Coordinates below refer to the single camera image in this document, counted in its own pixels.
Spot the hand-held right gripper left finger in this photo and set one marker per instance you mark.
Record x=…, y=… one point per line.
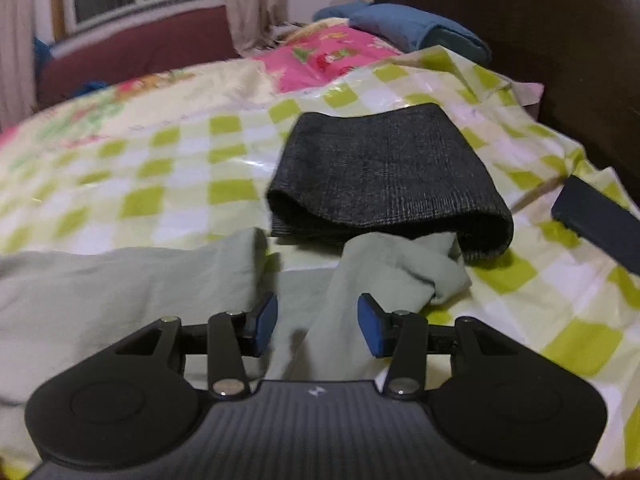
x=265, y=322

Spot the dark blue flat object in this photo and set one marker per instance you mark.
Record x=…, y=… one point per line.
x=597, y=220

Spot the dark grey checked folded pants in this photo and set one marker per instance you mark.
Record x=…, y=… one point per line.
x=390, y=175

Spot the maroon sofa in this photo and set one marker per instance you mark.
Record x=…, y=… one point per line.
x=130, y=55

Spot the dark brown headboard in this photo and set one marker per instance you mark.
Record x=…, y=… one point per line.
x=550, y=35

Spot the beige curtain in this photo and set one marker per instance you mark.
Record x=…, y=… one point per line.
x=255, y=0
x=15, y=50

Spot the grey-green pants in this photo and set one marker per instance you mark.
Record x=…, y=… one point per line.
x=100, y=300

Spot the blue cloth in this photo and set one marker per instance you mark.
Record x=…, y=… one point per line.
x=90, y=89

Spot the pink floral bed blanket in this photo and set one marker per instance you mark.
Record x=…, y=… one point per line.
x=320, y=55

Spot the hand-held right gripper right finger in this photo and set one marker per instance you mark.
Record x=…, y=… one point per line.
x=370, y=325

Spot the blue folded blanket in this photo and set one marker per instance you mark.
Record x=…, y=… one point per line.
x=420, y=27
x=335, y=11

